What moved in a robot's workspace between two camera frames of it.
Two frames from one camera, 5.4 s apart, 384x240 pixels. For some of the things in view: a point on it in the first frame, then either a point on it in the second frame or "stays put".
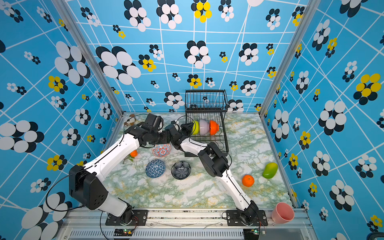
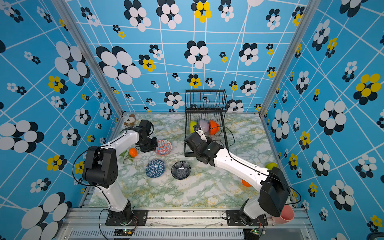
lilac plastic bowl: x=203 y=127 stays put
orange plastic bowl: x=213 y=127 stays put
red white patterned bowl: x=161 y=150 stays put
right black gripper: x=188 y=131 to x=210 y=142
